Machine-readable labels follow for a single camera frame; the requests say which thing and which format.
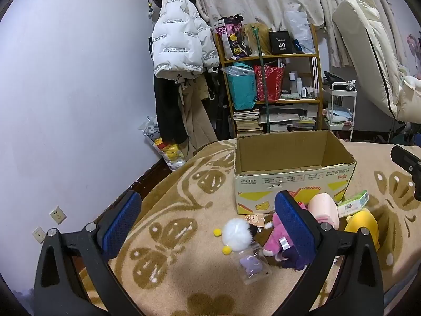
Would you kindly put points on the group of cosmetic bottles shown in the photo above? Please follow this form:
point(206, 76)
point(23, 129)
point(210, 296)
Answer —
point(299, 87)

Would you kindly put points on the clear plastic bag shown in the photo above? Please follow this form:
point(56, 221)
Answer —
point(235, 70)
point(301, 33)

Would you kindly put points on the yellow plush toy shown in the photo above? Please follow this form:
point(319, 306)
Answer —
point(360, 219)

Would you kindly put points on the purple plush doll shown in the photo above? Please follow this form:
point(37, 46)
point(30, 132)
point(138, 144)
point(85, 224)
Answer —
point(296, 261)

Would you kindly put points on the cream mattress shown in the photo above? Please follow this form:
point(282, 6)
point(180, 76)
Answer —
point(368, 39)

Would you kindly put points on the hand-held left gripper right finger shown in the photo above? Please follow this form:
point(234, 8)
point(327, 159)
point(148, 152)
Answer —
point(292, 223)

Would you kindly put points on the black box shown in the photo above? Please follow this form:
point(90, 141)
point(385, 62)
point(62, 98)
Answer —
point(281, 42)

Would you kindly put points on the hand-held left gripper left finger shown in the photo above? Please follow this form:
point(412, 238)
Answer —
point(121, 223)

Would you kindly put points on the green pole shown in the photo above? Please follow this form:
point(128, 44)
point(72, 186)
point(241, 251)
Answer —
point(262, 72)

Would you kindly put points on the pile of papers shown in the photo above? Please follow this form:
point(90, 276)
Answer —
point(283, 118)

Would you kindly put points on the light blue cloth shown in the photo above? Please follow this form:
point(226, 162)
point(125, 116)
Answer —
point(340, 113)

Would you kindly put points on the stack of books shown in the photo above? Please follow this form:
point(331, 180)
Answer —
point(246, 121)

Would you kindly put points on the floral wall poster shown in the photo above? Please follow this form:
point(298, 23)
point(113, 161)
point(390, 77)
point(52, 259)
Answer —
point(415, 46)

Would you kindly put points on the beige trousers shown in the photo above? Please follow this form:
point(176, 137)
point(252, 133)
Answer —
point(194, 112)

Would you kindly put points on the red gift bag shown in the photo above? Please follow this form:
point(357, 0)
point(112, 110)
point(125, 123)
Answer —
point(273, 82)

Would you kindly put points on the black tote bag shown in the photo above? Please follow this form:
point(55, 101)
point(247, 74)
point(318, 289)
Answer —
point(218, 112)

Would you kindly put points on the white pompom plush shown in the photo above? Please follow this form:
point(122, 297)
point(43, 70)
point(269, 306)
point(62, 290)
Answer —
point(236, 233)

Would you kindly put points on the teal bag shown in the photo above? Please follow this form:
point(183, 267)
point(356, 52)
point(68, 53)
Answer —
point(241, 92)

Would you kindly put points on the plastic bag of toys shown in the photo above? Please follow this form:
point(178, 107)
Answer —
point(167, 151)

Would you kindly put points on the green tissue pack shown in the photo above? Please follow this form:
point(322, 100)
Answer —
point(353, 204)

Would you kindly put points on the wall socket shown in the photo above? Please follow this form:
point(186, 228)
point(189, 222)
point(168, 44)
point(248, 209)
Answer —
point(58, 215)
point(39, 234)

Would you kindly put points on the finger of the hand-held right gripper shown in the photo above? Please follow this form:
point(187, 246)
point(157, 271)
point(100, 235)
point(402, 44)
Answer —
point(408, 159)

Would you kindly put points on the purple toy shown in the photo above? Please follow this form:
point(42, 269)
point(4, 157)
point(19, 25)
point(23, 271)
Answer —
point(250, 263)

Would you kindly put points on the printed cardboard box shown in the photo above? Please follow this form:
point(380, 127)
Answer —
point(263, 184)

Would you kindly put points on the blonde wig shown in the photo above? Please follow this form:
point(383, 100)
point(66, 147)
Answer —
point(250, 39)

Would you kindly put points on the pink swiss roll plush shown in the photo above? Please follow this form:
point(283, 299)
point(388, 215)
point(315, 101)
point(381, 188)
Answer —
point(324, 207)

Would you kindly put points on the black coat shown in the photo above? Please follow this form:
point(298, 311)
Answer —
point(166, 112)

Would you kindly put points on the pink plush toy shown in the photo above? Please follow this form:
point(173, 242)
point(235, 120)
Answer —
point(274, 240)

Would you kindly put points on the white trolley cart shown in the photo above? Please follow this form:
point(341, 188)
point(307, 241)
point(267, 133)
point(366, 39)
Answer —
point(343, 93)

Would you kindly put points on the white puffer jacket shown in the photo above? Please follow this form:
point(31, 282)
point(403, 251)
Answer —
point(177, 39)

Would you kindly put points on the wooden shelf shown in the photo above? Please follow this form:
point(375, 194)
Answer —
point(273, 55)

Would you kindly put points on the purple printed bag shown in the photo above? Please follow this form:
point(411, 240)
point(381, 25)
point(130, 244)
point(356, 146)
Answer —
point(235, 44)

